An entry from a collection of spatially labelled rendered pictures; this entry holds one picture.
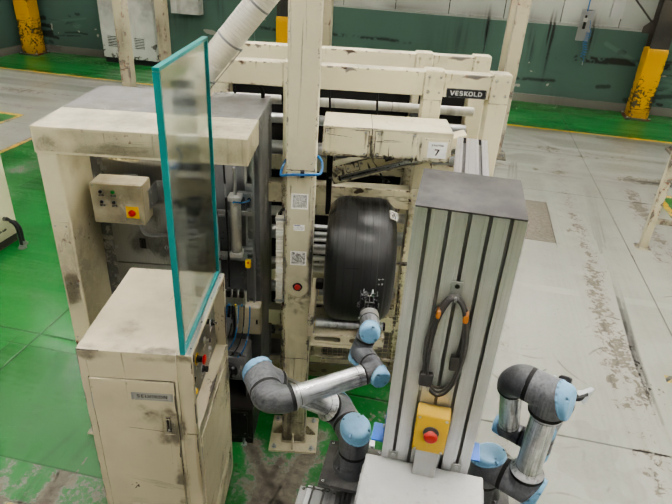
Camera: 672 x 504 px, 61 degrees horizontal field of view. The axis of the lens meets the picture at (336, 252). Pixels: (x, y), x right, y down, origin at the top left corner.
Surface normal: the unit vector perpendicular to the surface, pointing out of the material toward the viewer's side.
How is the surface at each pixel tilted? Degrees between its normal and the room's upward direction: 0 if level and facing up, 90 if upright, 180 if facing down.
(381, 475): 0
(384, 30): 90
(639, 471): 0
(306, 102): 90
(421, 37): 90
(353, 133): 90
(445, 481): 0
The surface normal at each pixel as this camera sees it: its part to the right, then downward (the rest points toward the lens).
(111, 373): -0.04, 0.48
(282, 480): 0.06, -0.87
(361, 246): 0.01, -0.18
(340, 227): -0.24, -0.46
